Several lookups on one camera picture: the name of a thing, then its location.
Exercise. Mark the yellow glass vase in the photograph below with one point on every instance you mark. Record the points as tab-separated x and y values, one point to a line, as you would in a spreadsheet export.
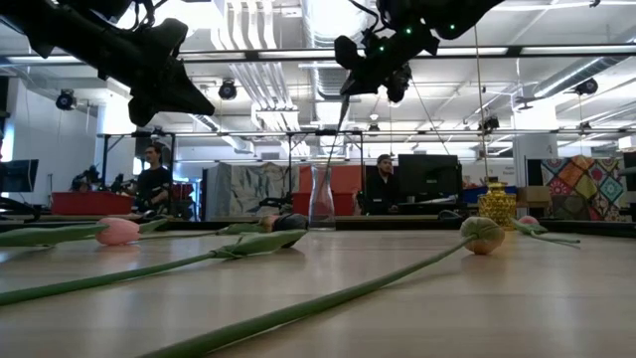
497	209

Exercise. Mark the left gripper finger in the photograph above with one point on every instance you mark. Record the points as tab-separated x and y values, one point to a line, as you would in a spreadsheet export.
169	97
141	115

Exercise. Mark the grey patterned sheet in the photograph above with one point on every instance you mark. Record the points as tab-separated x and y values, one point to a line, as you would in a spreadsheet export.
248	189

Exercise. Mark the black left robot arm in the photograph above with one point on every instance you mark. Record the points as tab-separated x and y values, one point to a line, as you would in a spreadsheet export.
30	15

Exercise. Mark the brown cardboard box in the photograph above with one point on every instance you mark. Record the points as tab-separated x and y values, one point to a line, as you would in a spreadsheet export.
534	195

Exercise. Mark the clear glass vase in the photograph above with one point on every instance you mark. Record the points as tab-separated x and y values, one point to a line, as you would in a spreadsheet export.
329	214

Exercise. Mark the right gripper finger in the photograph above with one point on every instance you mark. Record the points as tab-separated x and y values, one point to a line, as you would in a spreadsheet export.
363	84
348	52

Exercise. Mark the black ceiling camera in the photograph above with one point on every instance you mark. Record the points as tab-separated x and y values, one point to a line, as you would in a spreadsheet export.
401	90
65	100
227	90
587	87
489	124

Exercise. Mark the black computer monitor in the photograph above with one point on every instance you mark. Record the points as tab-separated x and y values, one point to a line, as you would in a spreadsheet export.
427	174
17	175

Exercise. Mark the black table edge rail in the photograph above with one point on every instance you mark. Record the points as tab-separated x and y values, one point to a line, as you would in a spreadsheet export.
348	225

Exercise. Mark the black overhead light bar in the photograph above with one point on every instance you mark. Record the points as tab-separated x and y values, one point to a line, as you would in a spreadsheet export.
251	54

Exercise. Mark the pink artificial tulip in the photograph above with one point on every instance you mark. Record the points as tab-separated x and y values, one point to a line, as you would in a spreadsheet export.
117	231
531	229
482	238

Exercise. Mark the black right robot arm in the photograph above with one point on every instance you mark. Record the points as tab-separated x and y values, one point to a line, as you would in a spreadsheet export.
462	15

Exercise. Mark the black background rig frame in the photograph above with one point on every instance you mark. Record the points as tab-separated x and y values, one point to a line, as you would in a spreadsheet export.
325	132

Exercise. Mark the orange partition panel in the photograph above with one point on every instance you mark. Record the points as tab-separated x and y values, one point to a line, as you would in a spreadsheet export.
348	179

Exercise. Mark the silver ventilation duct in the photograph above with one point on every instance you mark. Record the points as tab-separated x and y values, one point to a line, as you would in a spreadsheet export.
323	15

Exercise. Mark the colourful patchwork quilt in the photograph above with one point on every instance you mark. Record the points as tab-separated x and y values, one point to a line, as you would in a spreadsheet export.
586	186

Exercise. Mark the person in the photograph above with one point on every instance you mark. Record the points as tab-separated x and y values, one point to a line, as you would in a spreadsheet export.
381	191
82	184
154	184

